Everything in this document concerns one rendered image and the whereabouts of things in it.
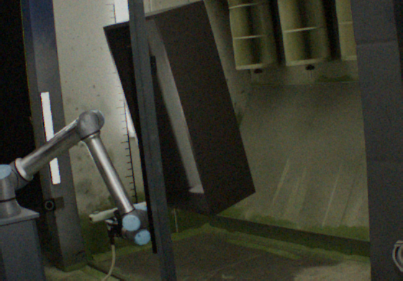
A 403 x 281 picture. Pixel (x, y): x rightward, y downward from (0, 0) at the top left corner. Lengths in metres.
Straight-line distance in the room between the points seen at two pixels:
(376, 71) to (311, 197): 2.42
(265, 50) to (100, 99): 1.27
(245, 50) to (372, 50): 2.84
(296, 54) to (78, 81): 1.51
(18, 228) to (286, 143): 2.19
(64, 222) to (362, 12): 2.96
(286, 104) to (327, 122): 0.51
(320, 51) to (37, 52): 1.92
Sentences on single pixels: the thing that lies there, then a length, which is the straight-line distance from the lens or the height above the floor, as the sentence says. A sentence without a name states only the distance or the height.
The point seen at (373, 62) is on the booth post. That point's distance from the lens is 2.04.
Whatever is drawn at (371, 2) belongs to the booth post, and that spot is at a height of 1.48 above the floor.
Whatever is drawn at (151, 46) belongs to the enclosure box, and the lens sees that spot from 4.17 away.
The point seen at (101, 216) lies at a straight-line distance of 3.71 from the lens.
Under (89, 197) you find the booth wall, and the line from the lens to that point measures 4.53.
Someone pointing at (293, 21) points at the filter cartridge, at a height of 1.56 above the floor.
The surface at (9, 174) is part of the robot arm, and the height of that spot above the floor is 0.87.
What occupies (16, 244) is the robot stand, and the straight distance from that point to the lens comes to 3.50.
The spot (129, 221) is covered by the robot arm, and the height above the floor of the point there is 0.58.
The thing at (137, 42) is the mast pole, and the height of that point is 1.45.
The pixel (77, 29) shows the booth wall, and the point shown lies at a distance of 4.49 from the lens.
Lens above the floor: 1.34
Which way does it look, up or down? 6 degrees down
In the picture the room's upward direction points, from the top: 6 degrees counter-clockwise
